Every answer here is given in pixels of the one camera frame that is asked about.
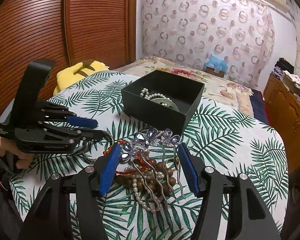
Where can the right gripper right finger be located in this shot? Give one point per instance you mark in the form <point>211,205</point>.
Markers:
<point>248,217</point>

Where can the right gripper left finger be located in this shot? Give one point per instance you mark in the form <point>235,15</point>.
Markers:
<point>49,216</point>

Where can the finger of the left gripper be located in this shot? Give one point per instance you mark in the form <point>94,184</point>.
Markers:
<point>82,122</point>
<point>91,134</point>

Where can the purple crystal hair fork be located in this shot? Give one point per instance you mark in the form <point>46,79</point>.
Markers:
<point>155,150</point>

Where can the beige small pearl strand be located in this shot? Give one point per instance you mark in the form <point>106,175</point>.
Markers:
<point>144,189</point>

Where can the black square jewelry box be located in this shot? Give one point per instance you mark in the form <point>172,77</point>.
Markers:
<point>163,100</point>

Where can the person's left hand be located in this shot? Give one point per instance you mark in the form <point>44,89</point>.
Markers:
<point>24,159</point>

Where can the yellow plush toy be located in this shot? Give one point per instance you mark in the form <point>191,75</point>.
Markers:
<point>77,72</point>

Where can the brown louvered wardrobe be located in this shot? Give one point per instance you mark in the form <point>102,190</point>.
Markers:
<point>67,31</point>

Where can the wooden sideboard cabinet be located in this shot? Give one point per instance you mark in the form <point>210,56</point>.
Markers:
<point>283,110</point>

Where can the blue bag on box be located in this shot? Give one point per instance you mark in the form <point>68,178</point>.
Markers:
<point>215,66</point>

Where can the box with floral cloth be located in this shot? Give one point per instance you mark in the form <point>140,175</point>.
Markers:
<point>292,81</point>

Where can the circle pattern curtain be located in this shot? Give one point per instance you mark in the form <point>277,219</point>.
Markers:
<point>238,32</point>

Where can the stack of folded clothes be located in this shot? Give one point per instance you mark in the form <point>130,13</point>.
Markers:
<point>281,66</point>

